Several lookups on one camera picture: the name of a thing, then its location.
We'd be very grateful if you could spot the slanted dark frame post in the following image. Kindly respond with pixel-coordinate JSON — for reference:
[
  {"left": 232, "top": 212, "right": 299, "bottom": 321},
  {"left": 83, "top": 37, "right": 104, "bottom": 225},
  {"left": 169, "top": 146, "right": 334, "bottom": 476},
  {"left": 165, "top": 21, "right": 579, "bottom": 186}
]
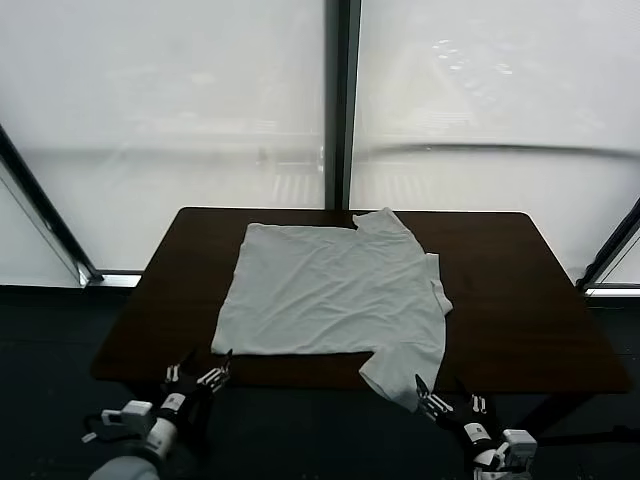
[
  {"left": 574, "top": 197, "right": 640, "bottom": 294},
  {"left": 0, "top": 122, "right": 104, "bottom": 287}
]

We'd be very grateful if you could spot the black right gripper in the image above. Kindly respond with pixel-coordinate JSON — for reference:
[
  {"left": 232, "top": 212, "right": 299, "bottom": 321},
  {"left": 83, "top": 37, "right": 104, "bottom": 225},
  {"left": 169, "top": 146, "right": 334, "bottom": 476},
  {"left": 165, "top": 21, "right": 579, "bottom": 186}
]
[{"left": 414, "top": 373, "right": 499, "bottom": 451}]

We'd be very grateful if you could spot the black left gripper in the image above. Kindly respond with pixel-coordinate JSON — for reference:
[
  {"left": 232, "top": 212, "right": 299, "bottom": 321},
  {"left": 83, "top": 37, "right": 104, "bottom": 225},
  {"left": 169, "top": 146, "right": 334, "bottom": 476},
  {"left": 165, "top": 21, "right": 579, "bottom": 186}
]
[{"left": 158, "top": 348, "right": 234, "bottom": 426}]

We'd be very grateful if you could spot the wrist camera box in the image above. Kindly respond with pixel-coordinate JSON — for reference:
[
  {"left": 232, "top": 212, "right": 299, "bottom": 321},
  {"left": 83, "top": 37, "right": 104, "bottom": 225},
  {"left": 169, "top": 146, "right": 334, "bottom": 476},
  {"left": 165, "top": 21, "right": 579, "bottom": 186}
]
[
  {"left": 102, "top": 399, "right": 154, "bottom": 437},
  {"left": 499, "top": 428, "right": 539, "bottom": 474}
]

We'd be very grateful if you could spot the dark vertical window mullion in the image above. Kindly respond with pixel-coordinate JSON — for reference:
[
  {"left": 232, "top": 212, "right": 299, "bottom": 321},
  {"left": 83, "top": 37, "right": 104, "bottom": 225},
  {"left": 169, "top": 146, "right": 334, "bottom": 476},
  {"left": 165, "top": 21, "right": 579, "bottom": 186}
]
[{"left": 322, "top": 0, "right": 362, "bottom": 211}]

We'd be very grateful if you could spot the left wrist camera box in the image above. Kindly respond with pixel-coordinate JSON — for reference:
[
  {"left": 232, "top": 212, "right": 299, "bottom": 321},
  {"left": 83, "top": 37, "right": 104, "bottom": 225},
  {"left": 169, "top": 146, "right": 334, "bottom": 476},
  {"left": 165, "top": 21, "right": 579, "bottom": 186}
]
[{"left": 102, "top": 399, "right": 154, "bottom": 437}]

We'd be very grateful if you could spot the white t-shirt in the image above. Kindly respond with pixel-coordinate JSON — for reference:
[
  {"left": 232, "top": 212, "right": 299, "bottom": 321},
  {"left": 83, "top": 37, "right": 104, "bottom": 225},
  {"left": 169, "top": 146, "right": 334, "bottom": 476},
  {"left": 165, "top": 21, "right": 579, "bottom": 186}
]
[{"left": 209, "top": 207, "right": 455, "bottom": 414}]

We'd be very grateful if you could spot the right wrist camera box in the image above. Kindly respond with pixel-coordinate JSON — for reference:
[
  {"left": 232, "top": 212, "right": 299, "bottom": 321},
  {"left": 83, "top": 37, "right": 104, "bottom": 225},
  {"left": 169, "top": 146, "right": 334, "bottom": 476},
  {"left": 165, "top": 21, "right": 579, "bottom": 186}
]
[{"left": 499, "top": 428, "right": 539, "bottom": 474}]

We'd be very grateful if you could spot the black camera cable white tag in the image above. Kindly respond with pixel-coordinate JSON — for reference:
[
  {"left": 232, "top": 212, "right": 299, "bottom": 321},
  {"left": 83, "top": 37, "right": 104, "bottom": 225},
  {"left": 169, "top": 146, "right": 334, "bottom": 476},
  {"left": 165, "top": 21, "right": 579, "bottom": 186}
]
[{"left": 81, "top": 412, "right": 126, "bottom": 445}]

